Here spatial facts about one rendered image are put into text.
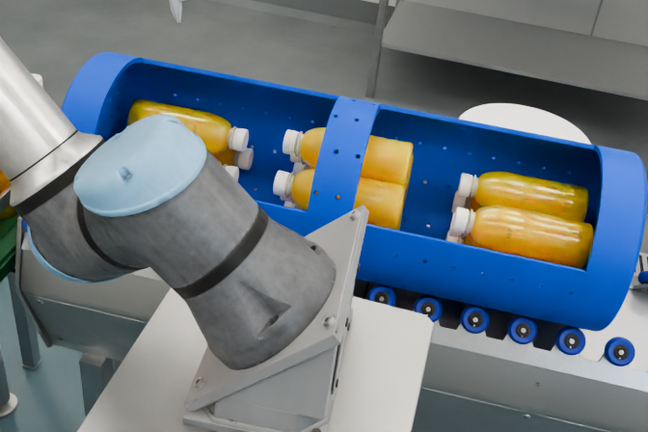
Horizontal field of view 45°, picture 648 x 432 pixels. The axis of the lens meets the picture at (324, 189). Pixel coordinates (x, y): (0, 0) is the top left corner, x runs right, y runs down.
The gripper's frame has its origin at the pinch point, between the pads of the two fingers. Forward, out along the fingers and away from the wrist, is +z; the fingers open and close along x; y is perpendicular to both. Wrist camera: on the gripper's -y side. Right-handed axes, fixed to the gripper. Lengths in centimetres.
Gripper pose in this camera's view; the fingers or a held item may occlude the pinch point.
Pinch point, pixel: (189, 8)
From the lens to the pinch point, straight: 125.0
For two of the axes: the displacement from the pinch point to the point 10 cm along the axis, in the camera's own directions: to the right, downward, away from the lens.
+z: 0.3, 8.5, 5.3
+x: 1.5, -5.2, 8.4
